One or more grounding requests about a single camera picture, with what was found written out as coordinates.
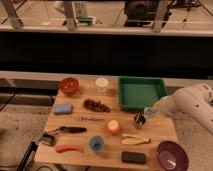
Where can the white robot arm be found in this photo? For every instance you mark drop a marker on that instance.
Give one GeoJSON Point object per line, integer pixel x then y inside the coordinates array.
{"type": "Point", "coordinates": [193, 101]}

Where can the white paper cup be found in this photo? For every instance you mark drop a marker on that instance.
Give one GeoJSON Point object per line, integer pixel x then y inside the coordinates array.
{"type": "Point", "coordinates": [101, 85]}

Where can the bunch of dark grapes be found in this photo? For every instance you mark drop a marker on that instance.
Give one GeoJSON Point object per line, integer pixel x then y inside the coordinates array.
{"type": "Point", "coordinates": [96, 106]}

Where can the green plastic tray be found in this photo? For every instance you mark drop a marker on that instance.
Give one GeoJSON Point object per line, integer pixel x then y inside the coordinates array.
{"type": "Point", "coordinates": [137, 93]}

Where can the red bowl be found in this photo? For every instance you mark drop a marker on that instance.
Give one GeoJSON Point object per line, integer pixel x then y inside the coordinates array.
{"type": "Point", "coordinates": [69, 85]}

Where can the orange yellow fruit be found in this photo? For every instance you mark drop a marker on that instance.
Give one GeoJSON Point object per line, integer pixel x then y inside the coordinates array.
{"type": "Point", "coordinates": [113, 127]}

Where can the blue sponge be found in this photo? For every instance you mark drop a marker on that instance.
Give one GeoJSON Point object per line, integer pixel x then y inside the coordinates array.
{"type": "Point", "coordinates": [62, 109]}

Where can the green box in background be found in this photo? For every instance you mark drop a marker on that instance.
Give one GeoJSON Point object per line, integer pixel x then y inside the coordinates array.
{"type": "Point", "coordinates": [85, 21]}

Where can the black rectangular block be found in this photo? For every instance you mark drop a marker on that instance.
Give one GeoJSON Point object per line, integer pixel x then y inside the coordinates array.
{"type": "Point", "coordinates": [133, 157]}

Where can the red sausage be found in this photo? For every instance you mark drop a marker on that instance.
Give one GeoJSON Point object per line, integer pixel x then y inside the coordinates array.
{"type": "Point", "coordinates": [64, 148]}

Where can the dark machine in background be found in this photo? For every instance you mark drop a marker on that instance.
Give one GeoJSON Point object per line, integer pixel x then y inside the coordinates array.
{"type": "Point", "coordinates": [140, 13]}

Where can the purple bowl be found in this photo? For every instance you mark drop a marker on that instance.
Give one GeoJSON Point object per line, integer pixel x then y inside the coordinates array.
{"type": "Point", "coordinates": [172, 157]}

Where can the black bar tool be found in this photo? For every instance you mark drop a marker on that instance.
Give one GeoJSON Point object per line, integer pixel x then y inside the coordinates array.
{"type": "Point", "coordinates": [31, 148]}

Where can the black handled peeler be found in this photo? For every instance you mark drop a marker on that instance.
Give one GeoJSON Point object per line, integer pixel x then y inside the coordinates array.
{"type": "Point", "coordinates": [65, 129]}

